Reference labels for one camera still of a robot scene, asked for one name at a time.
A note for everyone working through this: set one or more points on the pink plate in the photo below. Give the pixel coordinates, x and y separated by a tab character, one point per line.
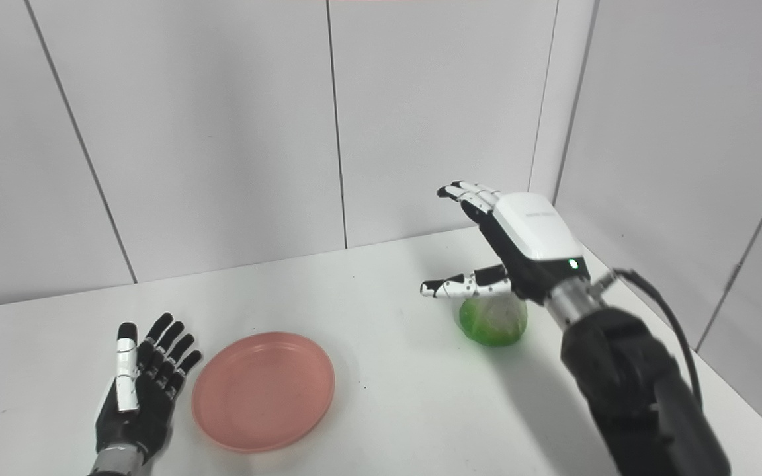
263	391

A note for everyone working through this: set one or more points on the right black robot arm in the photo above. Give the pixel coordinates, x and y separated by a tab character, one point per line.
632	383

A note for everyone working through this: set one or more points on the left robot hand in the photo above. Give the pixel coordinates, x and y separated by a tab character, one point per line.
136	396

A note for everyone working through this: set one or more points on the green white cabbage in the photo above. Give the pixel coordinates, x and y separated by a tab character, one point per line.
493	320

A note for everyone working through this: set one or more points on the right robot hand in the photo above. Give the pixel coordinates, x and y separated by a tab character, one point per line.
520	251

